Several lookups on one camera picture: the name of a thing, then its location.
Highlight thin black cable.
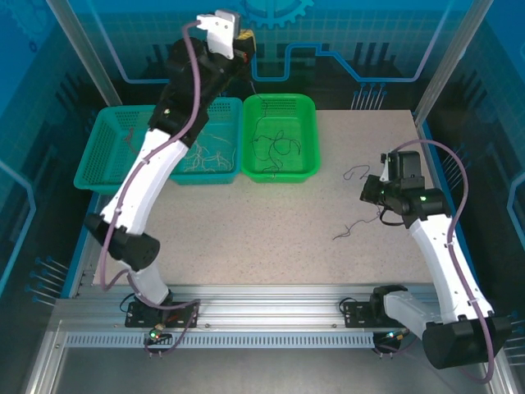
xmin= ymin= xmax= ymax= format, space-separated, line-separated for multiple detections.
xmin=247 ymin=80 xmax=303 ymax=182

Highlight coloured wires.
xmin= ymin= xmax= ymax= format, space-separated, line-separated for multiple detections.
xmin=331 ymin=164 xmax=385 ymax=241

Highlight thin white cable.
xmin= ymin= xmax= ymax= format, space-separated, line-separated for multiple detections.
xmin=180 ymin=131 xmax=239 ymax=174

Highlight narrow teal plastic basket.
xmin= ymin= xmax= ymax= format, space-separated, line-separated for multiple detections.
xmin=157 ymin=97 xmax=244 ymax=186

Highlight green plastic basket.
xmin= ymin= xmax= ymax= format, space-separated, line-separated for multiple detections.
xmin=240 ymin=93 xmax=322 ymax=185

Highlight wide teal plastic basket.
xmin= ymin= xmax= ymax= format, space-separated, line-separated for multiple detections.
xmin=73 ymin=104 xmax=171 ymax=195

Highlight small connector with green light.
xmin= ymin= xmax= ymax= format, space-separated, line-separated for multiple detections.
xmin=375 ymin=328 xmax=412 ymax=346
xmin=144 ymin=322 xmax=171 ymax=345

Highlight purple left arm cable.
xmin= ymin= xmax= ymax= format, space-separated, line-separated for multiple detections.
xmin=99 ymin=20 xmax=203 ymax=359

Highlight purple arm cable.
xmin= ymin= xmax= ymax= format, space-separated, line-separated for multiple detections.
xmin=376 ymin=139 xmax=494 ymax=386
xmin=99 ymin=20 xmax=203 ymax=359

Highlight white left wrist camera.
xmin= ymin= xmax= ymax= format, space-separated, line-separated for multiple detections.
xmin=195 ymin=8 xmax=244 ymax=57

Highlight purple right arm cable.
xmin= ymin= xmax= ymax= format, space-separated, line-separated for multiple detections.
xmin=376 ymin=139 xmax=494 ymax=386

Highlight aluminium frame post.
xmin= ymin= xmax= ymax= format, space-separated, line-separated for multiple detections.
xmin=44 ymin=0 xmax=124 ymax=109
xmin=413 ymin=0 xmax=495 ymax=126

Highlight aluminium mounting rail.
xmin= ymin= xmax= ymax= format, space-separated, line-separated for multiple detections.
xmin=55 ymin=284 xmax=493 ymax=330

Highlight slotted grey cable duct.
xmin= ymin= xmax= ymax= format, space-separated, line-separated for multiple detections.
xmin=65 ymin=332 xmax=377 ymax=350

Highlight metal frame tray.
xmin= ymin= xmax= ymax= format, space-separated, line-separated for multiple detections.
xmin=22 ymin=319 xmax=520 ymax=394

